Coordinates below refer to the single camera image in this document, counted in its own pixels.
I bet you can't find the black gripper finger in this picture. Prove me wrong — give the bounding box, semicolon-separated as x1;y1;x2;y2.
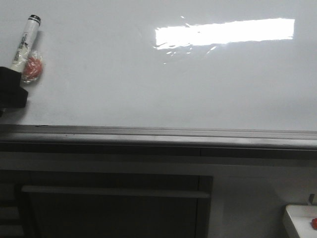
0;66;28;116

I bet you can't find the red magnet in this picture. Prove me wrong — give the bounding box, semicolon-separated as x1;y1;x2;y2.
22;51;44;84

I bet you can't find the white whiteboard marker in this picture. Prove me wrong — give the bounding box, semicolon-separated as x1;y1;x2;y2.
10;14;41;73

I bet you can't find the white whiteboard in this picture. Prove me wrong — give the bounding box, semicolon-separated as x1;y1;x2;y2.
0;0;317;131

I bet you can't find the white box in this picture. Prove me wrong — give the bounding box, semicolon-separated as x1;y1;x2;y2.
282;204;317;238

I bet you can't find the small red object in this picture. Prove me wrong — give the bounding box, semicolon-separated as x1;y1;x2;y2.
311;218;317;230

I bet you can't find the grey whiteboard tray rail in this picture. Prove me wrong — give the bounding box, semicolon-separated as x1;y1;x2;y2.
0;124;317;150

